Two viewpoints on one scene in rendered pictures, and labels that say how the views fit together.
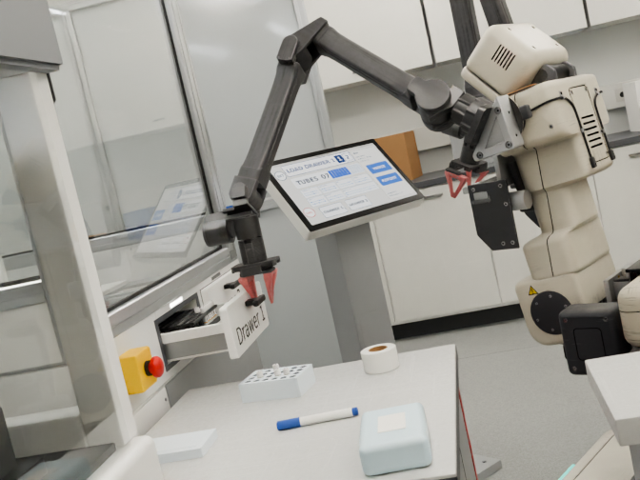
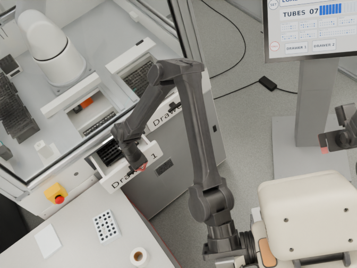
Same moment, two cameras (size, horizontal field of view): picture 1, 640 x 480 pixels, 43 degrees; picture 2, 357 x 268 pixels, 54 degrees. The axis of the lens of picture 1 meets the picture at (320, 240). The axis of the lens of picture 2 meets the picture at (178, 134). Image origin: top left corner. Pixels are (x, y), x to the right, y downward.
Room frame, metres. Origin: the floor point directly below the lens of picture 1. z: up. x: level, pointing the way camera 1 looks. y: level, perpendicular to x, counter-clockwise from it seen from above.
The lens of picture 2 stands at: (1.62, -0.65, 2.12)
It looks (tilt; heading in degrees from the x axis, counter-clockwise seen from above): 54 degrees down; 62
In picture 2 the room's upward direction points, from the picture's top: 23 degrees counter-clockwise
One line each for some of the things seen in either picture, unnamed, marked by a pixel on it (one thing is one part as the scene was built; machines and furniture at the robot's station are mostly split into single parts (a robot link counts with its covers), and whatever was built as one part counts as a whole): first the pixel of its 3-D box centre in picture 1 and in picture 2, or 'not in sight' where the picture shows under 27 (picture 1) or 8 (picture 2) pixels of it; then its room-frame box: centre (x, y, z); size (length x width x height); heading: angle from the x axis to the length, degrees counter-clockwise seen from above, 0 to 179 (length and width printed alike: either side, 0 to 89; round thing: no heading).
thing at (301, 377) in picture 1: (277, 383); (107, 227); (1.54, 0.14, 0.78); 0.12 x 0.08 x 0.04; 69
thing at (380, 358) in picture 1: (380, 358); (139, 257); (1.55, -0.06, 0.78); 0.07 x 0.07 x 0.04
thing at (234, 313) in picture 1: (246, 317); (132, 167); (1.80, 0.20, 0.87); 0.29 x 0.02 x 0.11; 169
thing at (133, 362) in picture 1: (137, 370); (56, 193); (1.50, 0.39, 0.88); 0.07 x 0.05 x 0.07; 169
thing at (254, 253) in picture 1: (253, 253); (133, 153); (1.82, 0.15, 1.01); 0.10 x 0.07 x 0.07; 80
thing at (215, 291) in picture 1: (224, 298); (171, 106); (2.13, 0.28, 0.87); 0.29 x 0.02 x 0.11; 169
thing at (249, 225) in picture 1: (245, 228); (127, 144); (1.82, 0.16, 1.07); 0.07 x 0.06 x 0.07; 75
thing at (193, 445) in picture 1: (174, 448); (48, 241); (1.33, 0.32, 0.77); 0.13 x 0.09 x 0.02; 79
